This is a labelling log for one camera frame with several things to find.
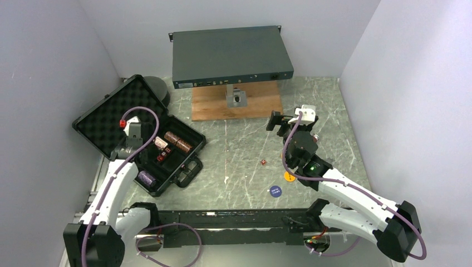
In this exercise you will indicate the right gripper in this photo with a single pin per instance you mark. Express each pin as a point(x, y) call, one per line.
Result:
point(276, 119)

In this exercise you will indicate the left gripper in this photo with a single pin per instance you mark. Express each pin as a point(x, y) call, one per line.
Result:
point(151, 153)

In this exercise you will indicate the orange black chip stack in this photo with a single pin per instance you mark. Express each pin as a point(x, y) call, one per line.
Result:
point(172, 138)

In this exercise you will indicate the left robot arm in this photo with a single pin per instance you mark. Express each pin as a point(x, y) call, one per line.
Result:
point(99, 238)

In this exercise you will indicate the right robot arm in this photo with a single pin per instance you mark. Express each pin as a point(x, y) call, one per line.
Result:
point(394, 228)

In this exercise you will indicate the black poker set case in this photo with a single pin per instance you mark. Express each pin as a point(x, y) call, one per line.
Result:
point(100, 126)

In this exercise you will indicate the playing card deck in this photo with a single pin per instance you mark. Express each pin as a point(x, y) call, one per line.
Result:
point(160, 143)

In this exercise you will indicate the purple chip stack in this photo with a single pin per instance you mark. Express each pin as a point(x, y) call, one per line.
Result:
point(146, 178)

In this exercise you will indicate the black round speaker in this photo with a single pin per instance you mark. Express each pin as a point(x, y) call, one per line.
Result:
point(159, 88)

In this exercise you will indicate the orange dealer button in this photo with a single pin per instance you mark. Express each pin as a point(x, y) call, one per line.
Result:
point(288, 177)

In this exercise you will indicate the wooden base board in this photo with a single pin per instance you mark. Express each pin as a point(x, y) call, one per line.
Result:
point(209, 103)

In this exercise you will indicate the blue small blind button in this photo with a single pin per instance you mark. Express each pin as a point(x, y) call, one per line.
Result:
point(275, 191)

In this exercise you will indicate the dark teal rack device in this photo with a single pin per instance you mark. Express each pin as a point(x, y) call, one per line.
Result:
point(214, 57)

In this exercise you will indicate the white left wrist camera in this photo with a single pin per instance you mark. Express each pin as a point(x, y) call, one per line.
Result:
point(131, 123)

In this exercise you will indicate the metal stand post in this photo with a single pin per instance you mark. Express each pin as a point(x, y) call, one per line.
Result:
point(235, 97)

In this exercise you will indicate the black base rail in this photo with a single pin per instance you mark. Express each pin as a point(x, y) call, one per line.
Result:
point(235, 227)

